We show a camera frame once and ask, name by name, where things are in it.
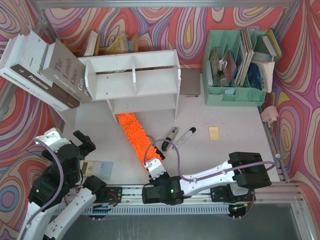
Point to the white paperback book stack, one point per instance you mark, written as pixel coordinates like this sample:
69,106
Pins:
260,75

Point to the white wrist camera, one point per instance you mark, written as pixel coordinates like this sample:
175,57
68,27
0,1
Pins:
155,168
53,138

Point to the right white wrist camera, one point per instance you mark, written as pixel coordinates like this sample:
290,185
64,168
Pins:
155,168

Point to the orange microfiber duster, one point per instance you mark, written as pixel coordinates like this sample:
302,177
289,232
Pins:
135,134

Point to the white book Mademoiselle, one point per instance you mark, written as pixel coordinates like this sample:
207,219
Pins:
27,50

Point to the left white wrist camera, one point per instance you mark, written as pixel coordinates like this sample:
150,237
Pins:
53,138

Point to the brown book Fredonia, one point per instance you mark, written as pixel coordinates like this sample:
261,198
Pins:
33,75

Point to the black white stapler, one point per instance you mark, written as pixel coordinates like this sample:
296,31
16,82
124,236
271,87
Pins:
171,136

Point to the grey book The Lonely Ones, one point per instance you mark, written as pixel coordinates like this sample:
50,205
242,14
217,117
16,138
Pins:
64,69

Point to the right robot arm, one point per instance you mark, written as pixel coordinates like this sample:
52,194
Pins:
243,171

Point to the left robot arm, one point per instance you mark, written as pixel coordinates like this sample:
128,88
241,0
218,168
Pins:
55,182

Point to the white wooden bookshelf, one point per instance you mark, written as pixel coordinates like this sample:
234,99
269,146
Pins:
132,83

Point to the pink piggy figurine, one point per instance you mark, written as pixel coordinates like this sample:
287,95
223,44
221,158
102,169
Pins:
269,115

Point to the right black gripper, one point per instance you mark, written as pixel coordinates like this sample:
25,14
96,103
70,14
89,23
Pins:
158,155

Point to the mint green desk organizer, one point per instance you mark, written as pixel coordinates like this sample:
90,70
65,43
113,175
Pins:
219,70

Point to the black T-shaped plastic part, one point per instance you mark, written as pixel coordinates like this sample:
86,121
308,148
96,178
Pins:
162,157

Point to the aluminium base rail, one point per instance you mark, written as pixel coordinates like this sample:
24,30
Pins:
127,200

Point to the wooden rack with books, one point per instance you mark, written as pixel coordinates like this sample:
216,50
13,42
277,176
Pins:
119,46

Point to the grey notebook with pencil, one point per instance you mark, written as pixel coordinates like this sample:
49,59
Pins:
190,82

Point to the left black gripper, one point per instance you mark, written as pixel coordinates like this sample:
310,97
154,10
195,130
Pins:
81,144

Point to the yellow sticky note pad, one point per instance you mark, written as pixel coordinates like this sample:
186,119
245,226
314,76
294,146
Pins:
214,133

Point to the white marker black cap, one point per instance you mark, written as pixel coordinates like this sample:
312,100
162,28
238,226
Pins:
185,137

